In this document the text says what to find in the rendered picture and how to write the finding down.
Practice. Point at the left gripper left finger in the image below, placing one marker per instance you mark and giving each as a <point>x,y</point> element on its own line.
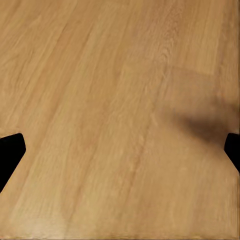
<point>12,149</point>

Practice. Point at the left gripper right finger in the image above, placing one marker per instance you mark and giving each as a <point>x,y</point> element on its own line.
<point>232,148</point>

